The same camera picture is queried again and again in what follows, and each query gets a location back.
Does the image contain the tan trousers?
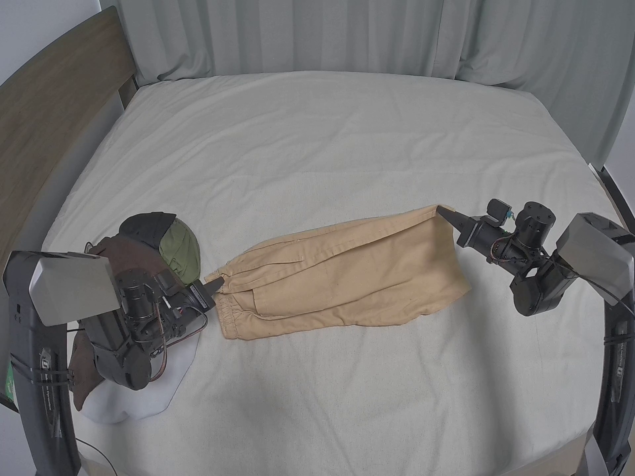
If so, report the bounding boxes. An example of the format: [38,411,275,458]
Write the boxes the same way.
[204,204,471,341]

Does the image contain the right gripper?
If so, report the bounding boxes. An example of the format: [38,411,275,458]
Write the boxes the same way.
[458,218,500,257]

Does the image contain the pale green curtain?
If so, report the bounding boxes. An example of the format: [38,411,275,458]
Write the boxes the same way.
[94,0,635,167]

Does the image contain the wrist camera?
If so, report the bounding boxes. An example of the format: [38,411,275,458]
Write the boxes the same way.
[487,199,513,228]
[156,272,185,299]

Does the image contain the black cable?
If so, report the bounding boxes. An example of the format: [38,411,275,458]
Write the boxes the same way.
[75,436,121,476]

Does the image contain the bed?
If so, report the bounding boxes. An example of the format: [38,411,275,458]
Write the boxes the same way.
[0,5,630,476]

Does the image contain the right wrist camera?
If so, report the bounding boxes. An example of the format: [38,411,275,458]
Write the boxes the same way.
[487,199,513,228]

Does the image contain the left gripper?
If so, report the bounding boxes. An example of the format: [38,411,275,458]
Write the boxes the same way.
[166,281,217,333]

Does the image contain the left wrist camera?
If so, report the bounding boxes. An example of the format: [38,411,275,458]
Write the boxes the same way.
[156,272,185,299]

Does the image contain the black garment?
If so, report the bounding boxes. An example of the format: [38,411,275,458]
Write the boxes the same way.
[119,211,178,262]

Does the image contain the green garment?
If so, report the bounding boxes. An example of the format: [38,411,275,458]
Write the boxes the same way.
[159,216,201,286]

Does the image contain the brown garment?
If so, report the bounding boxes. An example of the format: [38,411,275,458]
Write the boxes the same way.
[69,236,170,411]

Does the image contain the white garment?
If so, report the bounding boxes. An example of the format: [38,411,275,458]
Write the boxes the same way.
[79,329,202,425]

